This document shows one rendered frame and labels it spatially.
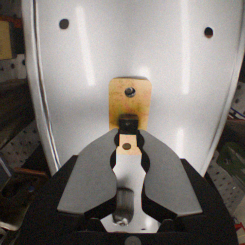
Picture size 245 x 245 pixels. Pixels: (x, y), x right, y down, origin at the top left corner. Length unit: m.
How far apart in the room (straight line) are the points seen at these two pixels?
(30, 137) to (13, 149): 0.14
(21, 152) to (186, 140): 0.67
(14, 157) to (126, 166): 0.65
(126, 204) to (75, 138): 0.11
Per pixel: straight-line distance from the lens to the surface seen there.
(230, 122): 0.30
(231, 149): 0.22
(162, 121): 0.16
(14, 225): 0.27
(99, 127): 0.16
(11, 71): 0.58
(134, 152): 0.16
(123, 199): 0.21
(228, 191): 0.96
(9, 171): 0.86
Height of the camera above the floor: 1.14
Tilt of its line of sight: 63 degrees down
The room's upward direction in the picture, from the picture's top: 177 degrees counter-clockwise
